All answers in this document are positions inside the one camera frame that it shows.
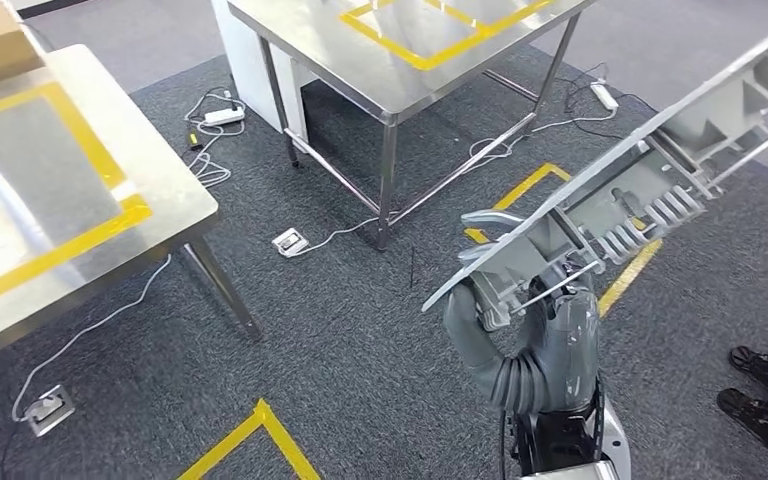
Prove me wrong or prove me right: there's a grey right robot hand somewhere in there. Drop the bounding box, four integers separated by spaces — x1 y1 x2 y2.
443 209 601 417

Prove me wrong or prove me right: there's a yellow floor tape marking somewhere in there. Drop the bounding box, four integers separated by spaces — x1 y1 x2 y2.
463 162 665 321
177 397 324 480

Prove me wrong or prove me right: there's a metal floor socket box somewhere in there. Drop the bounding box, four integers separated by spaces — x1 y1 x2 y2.
271 227 310 259
24 384 77 439

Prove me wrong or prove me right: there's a stainless steel work table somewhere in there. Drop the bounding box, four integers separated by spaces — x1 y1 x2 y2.
0 42 264 374
224 0 599 252

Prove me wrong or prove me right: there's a white cabinet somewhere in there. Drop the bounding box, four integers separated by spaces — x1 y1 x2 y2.
210 0 310 144

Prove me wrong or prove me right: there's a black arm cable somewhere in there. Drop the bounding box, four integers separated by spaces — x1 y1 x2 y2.
499 410 512 480

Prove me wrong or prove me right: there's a white floor cable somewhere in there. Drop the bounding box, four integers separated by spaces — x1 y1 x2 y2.
10 253 175 423

